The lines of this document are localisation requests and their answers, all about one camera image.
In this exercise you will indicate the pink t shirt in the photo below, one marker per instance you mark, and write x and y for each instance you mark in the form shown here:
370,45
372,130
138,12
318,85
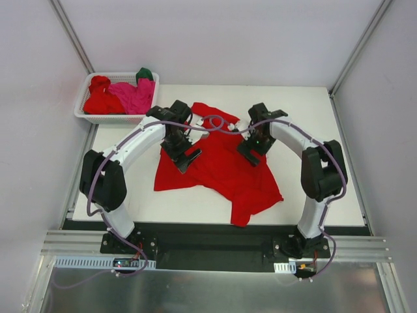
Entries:
136,100

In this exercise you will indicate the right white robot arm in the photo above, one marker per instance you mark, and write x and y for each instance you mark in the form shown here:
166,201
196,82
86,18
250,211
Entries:
323,171

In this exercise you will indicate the aluminium frame rail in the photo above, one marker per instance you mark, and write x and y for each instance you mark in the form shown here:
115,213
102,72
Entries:
348,248

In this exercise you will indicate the red t shirt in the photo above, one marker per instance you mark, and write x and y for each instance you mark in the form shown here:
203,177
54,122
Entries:
101,101
221,167

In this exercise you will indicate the left white cable duct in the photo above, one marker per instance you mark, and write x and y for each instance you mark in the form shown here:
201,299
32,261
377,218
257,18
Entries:
91,262

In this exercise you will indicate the green t shirt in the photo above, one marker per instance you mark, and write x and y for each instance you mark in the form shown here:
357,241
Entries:
144,73

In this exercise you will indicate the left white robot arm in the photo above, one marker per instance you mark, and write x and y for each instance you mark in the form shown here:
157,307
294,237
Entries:
103,173

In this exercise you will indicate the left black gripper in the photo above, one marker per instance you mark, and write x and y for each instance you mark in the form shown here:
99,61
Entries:
182,153

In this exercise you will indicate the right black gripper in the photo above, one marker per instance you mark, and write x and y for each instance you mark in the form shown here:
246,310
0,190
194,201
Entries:
249,152

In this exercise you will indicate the white cable duct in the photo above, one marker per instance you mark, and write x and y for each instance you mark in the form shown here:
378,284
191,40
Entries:
91,262
285,268

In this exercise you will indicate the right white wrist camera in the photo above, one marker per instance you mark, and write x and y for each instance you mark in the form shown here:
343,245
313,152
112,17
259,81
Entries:
239,126

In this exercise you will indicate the right white cable duct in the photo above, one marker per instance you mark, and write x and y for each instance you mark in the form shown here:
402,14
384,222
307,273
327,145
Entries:
285,268

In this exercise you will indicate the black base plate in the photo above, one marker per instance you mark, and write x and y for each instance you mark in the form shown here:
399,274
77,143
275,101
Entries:
204,247

